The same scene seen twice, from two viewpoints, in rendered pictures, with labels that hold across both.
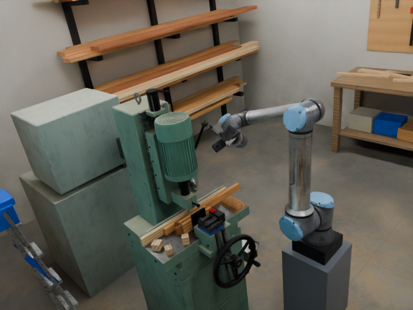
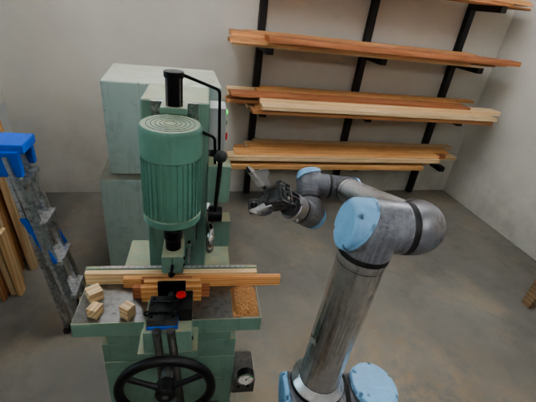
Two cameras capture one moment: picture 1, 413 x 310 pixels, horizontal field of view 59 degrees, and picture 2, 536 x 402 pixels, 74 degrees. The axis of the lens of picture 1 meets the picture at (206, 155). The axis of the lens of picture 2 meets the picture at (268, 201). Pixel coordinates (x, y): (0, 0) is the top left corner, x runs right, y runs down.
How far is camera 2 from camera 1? 1.08 m
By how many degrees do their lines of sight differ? 22
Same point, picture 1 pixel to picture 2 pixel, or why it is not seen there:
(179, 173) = (151, 214)
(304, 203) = (318, 381)
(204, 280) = (148, 377)
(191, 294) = not seen: hidden behind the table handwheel
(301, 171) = (329, 328)
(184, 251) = (112, 325)
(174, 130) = (151, 141)
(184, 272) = (108, 352)
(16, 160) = not seen: hidden behind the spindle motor
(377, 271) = not seen: outside the picture
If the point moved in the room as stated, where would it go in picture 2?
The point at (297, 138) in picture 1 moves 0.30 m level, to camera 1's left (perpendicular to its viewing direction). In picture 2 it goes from (341, 265) to (229, 218)
